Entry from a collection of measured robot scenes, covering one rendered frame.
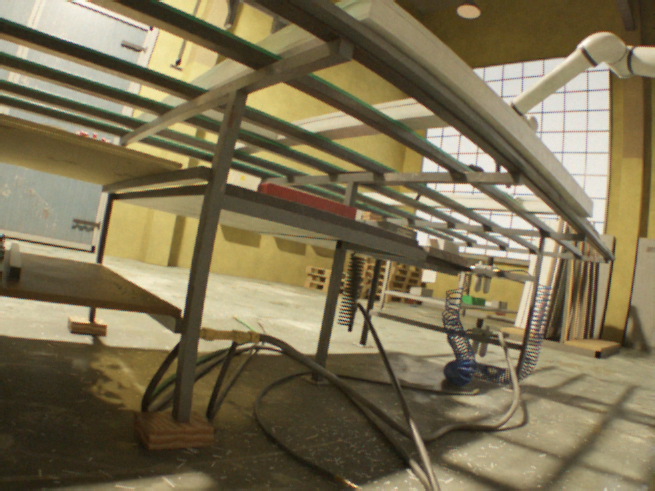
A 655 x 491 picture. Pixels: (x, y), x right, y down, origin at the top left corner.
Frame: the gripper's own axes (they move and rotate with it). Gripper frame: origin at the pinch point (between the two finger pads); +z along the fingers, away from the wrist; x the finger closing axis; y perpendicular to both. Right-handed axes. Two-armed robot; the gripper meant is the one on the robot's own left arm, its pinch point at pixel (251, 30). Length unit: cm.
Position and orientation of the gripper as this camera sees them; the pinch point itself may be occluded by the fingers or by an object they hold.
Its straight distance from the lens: 118.4
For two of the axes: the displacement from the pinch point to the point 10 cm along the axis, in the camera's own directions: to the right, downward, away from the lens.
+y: -6.6, -1.1, 7.4
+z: -1.8, 9.8, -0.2
